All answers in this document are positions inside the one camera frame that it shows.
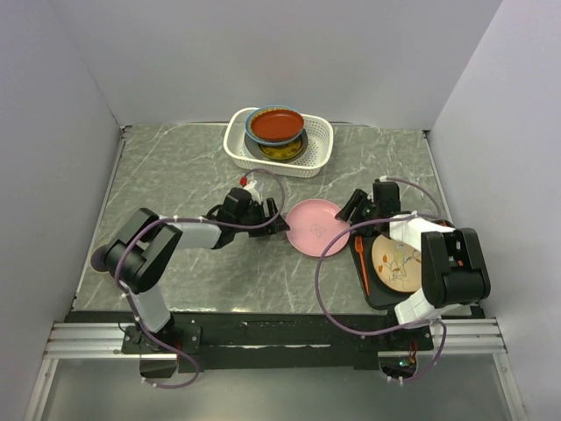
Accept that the yellow patterned brown-rimmed plate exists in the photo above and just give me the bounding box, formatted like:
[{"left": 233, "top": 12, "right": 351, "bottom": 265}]
[{"left": 259, "top": 140, "right": 303, "bottom": 161}]

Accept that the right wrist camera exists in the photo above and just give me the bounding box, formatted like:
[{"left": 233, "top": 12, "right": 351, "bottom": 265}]
[{"left": 373, "top": 176, "right": 396, "bottom": 189}]

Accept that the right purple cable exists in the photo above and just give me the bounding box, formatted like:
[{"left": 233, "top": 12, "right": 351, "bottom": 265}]
[{"left": 315, "top": 176, "right": 448, "bottom": 382}]

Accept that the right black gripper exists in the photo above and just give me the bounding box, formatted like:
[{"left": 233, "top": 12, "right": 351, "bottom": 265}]
[{"left": 336, "top": 189, "right": 381, "bottom": 237}]

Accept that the blue plate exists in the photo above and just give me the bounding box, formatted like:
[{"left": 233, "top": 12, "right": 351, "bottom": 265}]
[{"left": 244, "top": 104, "right": 305, "bottom": 146}]

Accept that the white perforated plastic basket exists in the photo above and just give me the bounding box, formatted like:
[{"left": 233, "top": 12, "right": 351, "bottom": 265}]
[{"left": 223, "top": 107, "right": 334, "bottom": 178}]

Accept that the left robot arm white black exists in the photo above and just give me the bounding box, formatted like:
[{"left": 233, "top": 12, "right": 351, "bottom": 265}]
[{"left": 90, "top": 186, "right": 290, "bottom": 353}]

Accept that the black plastic tray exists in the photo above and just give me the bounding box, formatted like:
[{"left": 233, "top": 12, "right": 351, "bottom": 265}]
[{"left": 349, "top": 218, "right": 479, "bottom": 310}]

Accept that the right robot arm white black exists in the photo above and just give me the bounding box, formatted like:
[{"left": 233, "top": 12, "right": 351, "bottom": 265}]
[{"left": 335, "top": 176, "right": 491, "bottom": 349}]

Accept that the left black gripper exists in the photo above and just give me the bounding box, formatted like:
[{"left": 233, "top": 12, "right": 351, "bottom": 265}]
[{"left": 234, "top": 197, "right": 290, "bottom": 237}]

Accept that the pink plate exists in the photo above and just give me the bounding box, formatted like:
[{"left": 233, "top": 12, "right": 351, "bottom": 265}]
[{"left": 285, "top": 199, "right": 350, "bottom": 257}]

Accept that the peach plate with bird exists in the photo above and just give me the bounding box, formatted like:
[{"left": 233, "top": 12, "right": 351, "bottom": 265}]
[{"left": 371, "top": 235, "right": 422, "bottom": 293}]

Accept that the orange plastic fork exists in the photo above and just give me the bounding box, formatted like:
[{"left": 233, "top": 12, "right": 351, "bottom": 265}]
[{"left": 354, "top": 235, "right": 370, "bottom": 296}]

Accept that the black base frame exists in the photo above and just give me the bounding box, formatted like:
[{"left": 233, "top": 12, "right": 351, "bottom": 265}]
[{"left": 120, "top": 306, "right": 435, "bottom": 372}]

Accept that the dark red scalloped plate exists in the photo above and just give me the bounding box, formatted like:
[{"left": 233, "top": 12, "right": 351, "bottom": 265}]
[{"left": 250, "top": 108, "right": 305, "bottom": 141}]

